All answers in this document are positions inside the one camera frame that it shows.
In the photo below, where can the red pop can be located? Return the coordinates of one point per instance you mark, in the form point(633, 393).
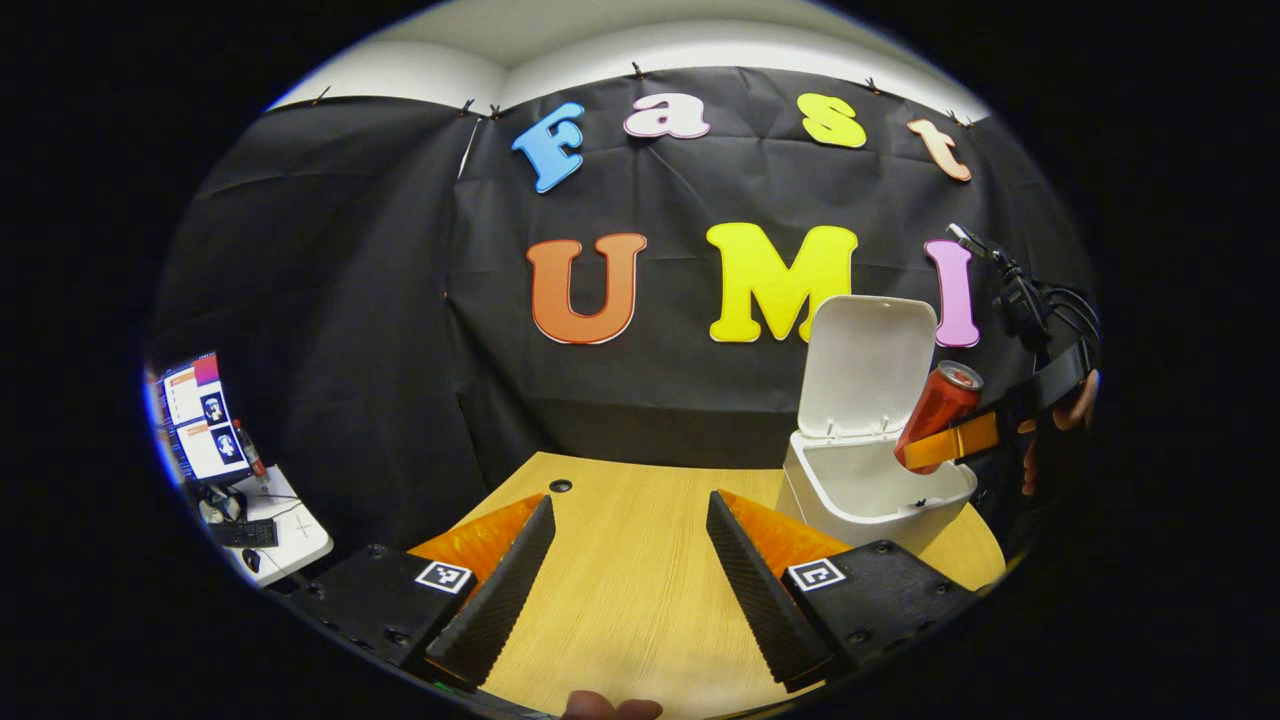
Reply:
point(935, 410)

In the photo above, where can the white desktop garbage bin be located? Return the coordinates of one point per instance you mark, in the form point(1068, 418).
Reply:
point(865, 370)

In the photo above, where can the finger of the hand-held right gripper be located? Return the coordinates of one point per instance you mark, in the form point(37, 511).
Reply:
point(960, 440)

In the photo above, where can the black computer mouse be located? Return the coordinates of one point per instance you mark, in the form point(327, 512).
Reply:
point(252, 560)

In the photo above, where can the black backdrop cloth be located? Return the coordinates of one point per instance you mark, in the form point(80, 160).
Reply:
point(400, 300)

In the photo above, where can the computer monitor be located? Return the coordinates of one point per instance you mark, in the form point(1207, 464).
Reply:
point(205, 420)

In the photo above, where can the white side table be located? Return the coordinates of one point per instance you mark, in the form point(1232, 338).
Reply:
point(300, 545)

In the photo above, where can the red bottle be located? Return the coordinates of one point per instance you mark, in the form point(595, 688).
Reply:
point(250, 450)

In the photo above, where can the black keyboard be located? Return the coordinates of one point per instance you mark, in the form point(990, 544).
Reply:
point(245, 533)

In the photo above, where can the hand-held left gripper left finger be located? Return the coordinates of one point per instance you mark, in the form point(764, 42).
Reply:
point(500, 600)

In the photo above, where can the wooden desktop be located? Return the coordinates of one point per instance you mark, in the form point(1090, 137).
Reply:
point(640, 600)

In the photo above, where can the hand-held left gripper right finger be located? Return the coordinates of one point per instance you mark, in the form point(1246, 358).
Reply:
point(760, 600)

